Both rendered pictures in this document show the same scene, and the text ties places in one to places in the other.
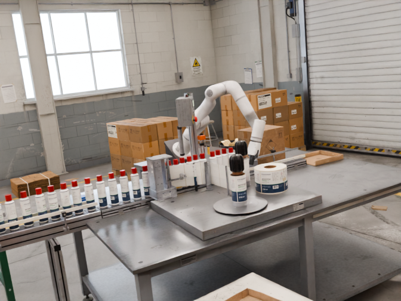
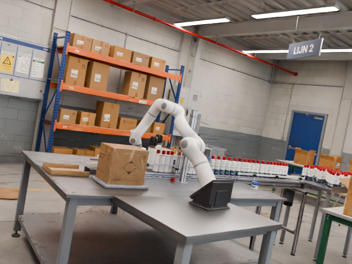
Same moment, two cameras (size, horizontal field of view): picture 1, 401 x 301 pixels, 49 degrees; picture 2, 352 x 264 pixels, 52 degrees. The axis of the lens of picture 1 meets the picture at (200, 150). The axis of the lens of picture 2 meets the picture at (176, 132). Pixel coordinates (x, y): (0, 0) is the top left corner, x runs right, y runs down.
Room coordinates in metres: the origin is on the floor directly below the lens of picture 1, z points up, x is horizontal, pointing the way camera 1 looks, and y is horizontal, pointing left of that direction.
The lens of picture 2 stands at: (6.33, -0.42, 1.45)
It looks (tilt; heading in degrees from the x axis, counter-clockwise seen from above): 3 degrees down; 174
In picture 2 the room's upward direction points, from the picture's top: 10 degrees clockwise
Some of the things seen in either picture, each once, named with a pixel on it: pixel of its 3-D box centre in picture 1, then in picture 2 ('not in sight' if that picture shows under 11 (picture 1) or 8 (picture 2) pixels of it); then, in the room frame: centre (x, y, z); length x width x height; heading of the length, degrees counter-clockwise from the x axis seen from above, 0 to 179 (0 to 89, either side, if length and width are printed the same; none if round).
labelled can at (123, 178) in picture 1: (124, 186); (222, 166); (2.67, 0.50, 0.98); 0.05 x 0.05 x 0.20
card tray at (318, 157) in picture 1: (317, 157); (65, 169); (3.44, -0.94, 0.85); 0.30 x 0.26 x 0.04; 118
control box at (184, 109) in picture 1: (185, 111); (194, 123); (2.99, 0.07, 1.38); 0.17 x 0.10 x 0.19; 173
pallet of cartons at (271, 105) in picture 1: (262, 125); not in sight; (7.29, -1.10, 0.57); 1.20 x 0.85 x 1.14; 128
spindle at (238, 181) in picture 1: (238, 179); (157, 146); (2.36, -0.19, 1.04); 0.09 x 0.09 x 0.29
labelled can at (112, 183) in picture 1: (113, 188); (228, 166); (2.63, 0.57, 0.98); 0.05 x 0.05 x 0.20
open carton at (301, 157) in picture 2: not in sight; (304, 156); (-1.66, 3.45, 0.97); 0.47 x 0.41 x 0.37; 122
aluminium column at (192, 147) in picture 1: (193, 139); (188, 146); (3.07, 0.04, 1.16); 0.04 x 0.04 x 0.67; 28
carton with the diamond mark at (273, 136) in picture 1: (261, 144); (122, 163); (3.55, -0.51, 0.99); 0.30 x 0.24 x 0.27; 119
